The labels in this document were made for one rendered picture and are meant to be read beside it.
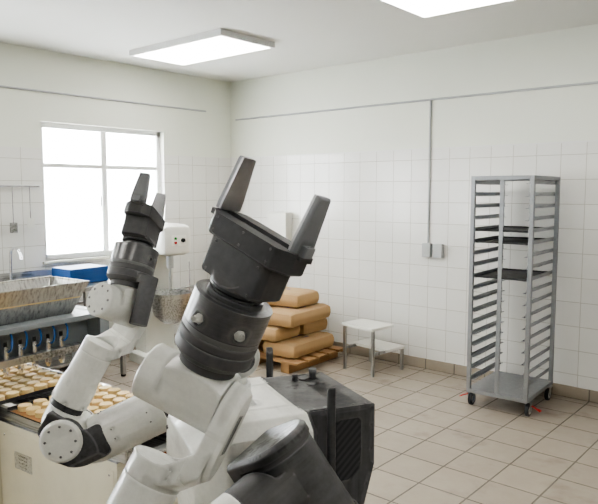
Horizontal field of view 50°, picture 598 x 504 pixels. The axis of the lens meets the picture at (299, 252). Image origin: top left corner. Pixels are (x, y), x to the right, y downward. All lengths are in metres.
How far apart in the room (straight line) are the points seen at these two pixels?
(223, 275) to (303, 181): 6.45
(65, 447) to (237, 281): 0.70
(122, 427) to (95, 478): 1.07
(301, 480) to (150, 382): 0.25
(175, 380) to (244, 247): 0.16
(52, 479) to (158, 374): 1.86
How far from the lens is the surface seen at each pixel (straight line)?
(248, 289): 0.65
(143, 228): 1.29
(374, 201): 6.54
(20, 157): 6.40
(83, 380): 1.30
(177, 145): 7.38
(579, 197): 5.68
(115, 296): 1.24
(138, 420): 1.28
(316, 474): 0.87
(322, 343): 6.50
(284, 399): 1.07
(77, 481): 2.44
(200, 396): 0.70
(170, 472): 0.72
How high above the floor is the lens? 1.70
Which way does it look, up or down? 5 degrees down
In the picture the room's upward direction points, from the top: straight up
